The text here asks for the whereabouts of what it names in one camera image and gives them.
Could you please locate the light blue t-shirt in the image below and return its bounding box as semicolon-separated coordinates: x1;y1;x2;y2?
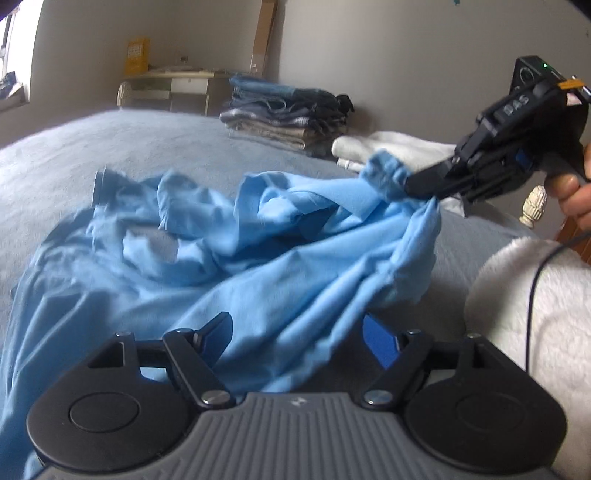
1;152;441;479

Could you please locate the person's right hand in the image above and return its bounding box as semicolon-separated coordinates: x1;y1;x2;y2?
543;142;591;229

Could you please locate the cream bedpost finial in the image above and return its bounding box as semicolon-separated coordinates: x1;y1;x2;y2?
519;185;548;229

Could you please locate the white fluffy sleeve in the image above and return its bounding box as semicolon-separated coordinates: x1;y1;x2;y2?
465;237;591;479

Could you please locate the white folded cloth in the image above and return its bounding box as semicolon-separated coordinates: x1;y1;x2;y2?
332;131;456;201

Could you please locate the stack of folded jeans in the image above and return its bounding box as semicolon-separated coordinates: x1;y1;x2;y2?
219;75;355;158

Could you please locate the long cardboard box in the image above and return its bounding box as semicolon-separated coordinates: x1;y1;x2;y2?
249;0;277;78

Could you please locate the cream desk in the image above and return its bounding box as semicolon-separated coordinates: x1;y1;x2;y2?
116;69;232;117

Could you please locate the yellow box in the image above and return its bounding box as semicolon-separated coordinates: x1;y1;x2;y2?
124;37;150;76

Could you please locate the window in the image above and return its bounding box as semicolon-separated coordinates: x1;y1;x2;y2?
1;0;43;111

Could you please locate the black cable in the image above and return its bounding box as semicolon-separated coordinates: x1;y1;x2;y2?
525;230;591;375

